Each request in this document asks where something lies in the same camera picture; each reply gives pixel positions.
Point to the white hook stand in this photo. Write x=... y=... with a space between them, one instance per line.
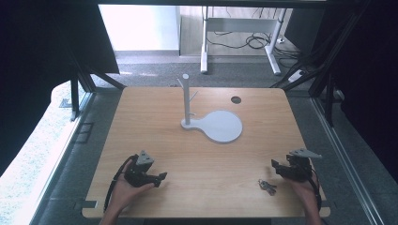
x=219 y=126

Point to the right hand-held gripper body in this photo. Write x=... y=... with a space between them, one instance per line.
x=298 y=168

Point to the white power strip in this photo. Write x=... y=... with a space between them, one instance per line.
x=296 y=76

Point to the black curtain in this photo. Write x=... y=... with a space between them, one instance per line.
x=37 y=62
x=366 y=78

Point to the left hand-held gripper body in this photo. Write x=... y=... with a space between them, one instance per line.
x=137 y=173

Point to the person's left hand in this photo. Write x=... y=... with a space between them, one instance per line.
x=125 y=192

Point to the black metal frame strut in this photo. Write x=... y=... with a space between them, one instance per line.
x=325 y=75
x=82 y=78

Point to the white desk frame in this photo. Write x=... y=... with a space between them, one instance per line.
x=241 y=25

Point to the person's right hand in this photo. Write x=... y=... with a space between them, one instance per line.
x=302 y=190

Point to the bunch of metal keys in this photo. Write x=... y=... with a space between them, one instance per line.
x=267 y=187

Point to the white panel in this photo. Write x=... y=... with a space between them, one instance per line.
x=139 y=28

